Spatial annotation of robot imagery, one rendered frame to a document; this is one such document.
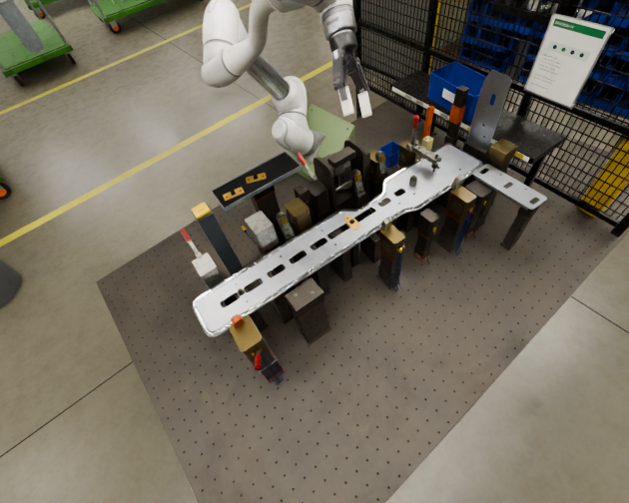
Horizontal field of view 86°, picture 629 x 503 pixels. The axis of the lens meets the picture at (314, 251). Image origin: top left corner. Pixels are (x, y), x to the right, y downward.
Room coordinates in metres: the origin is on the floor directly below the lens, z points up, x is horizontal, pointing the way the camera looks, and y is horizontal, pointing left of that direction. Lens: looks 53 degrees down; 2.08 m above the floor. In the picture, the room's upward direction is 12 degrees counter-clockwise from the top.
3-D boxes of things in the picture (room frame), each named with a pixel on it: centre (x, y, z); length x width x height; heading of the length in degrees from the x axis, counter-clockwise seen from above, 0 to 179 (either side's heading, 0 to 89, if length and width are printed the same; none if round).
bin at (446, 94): (1.51, -0.89, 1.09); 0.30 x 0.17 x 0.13; 19
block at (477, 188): (0.94, -0.75, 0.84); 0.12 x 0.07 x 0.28; 25
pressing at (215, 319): (0.89, -0.16, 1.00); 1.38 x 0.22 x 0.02; 115
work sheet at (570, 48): (1.23, -1.15, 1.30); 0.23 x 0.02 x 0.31; 25
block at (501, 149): (1.09, -0.91, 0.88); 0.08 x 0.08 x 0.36; 25
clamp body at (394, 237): (0.75, -0.31, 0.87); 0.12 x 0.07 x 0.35; 25
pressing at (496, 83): (1.19, -0.85, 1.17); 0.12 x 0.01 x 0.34; 25
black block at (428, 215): (0.85, -0.50, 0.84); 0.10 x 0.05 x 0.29; 25
